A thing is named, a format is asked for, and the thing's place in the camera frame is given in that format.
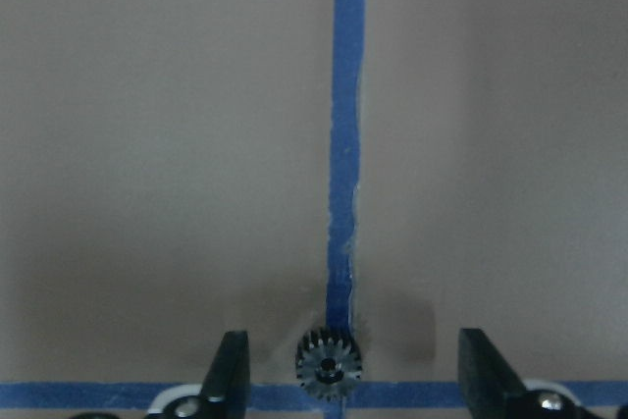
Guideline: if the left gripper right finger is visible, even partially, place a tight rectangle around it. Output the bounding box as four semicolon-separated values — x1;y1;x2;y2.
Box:
457;328;527;418

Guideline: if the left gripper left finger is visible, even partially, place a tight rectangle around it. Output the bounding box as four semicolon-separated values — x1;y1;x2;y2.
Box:
199;331;250;402

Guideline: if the small black bearing gear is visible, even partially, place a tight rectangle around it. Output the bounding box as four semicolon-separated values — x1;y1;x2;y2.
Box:
294;327;362;402

